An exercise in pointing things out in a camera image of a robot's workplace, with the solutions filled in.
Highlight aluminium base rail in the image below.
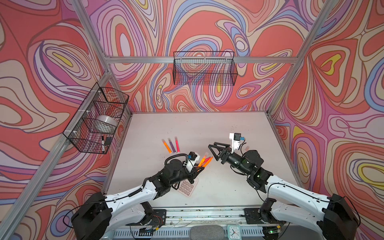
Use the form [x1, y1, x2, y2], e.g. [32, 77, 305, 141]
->
[106, 206, 280, 233]

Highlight purple pen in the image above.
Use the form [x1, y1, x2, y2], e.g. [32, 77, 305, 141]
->
[168, 138, 177, 153]

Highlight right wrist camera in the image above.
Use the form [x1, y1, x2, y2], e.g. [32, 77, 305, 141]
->
[229, 133, 245, 153]

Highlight black wire basket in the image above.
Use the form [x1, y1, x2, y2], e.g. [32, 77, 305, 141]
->
[173, 51, 238, 86]
[63, 83, 129, 155]

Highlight orange pen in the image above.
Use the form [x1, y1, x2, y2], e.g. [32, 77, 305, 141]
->
[203, 157, 213, 168]
[162, 139, 173, 154]
[198, 153, 208, 167]

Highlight silver tape roll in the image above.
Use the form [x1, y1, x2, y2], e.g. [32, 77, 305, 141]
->
[94, 115, 118, 133]

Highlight small white clock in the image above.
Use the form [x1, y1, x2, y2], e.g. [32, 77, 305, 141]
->
[227, 225, 242, 240]

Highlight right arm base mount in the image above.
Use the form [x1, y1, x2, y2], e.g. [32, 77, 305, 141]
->
[241, 198, 287, 225]

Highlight black wire basket back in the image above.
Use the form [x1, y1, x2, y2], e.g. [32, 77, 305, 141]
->
[173, 51, 238, 86]

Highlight pink calculator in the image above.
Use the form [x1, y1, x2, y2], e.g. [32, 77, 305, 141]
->
[177, 178, 199, 198]

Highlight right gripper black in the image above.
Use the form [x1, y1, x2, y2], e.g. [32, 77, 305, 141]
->
[208, 142, 251, 176]

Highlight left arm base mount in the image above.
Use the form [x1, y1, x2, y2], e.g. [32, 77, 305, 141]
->
[125, 202, 167, 227]

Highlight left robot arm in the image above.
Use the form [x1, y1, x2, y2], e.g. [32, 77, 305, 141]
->
[71, 159, 205, 240]

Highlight grey padded cushion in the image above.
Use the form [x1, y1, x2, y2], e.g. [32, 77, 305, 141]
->
[190, 225, 225, 240]

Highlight black marker in basket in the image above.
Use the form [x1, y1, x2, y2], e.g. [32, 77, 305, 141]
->
[101, 136, 105, 153]

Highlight black wire basket left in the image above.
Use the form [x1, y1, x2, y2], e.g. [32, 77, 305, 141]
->
[63, 83, 129, 155]

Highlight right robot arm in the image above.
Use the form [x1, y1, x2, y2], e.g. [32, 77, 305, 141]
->
[209, 143, 361, 240]

